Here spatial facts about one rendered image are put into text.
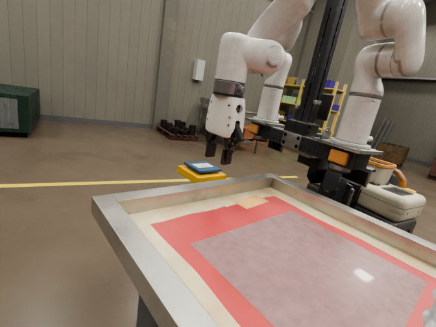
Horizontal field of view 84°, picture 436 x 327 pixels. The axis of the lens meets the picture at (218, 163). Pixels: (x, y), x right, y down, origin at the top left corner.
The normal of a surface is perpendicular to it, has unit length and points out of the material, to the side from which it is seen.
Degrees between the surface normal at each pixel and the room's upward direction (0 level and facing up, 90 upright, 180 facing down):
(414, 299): 0
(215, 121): 94
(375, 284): 0
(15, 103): 90
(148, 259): 0
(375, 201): 90
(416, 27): 94
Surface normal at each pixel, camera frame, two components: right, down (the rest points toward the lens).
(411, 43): 0.15, 0.43
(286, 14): -0.35, 0.91
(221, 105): -0.70, 0.09
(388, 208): -0.86, 0.00
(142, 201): 0.64, 0.32
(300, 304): 0.17, -0.95
